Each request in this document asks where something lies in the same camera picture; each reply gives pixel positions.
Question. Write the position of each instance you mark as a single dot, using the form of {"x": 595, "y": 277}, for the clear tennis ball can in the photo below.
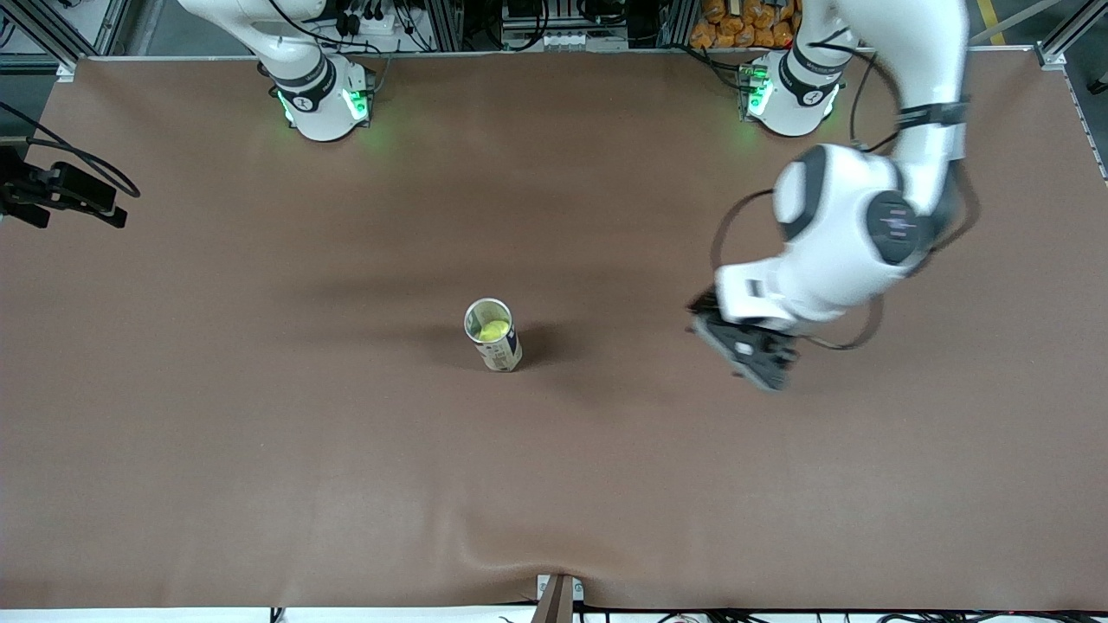
{"x": 502, "y": 356}

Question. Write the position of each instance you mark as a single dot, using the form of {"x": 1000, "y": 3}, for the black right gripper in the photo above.
{"x": 36, "y": 185}

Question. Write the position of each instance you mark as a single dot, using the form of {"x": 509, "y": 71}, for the white power strip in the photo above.
{"x": 381, "y": 26}

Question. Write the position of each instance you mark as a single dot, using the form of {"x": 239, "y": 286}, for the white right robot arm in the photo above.
{"x": 316, "y": 112}

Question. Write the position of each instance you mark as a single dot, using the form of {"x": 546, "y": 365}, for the aluminium frame profile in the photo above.
{"x": 1069, "y": 41}
{"x": 52, "y": 35}

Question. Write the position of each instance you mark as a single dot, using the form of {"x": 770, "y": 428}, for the aluminium bracket with profile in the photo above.
{"x": 554, "y": 606}

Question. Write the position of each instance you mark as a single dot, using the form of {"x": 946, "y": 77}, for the orange packaged goods pile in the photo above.
{"x": 744, "y": 22}

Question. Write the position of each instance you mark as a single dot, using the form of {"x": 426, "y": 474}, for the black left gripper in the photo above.
{"x": 702, "y": 300}

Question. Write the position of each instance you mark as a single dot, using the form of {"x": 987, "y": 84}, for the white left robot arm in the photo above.
{"x": 848, "y": 234}

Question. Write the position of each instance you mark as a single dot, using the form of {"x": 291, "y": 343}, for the brown table mat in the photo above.
{"x": 346, "y": 476}

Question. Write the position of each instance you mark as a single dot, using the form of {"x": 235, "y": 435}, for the yellow tennis ball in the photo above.
{"x": 494, "y": 330}

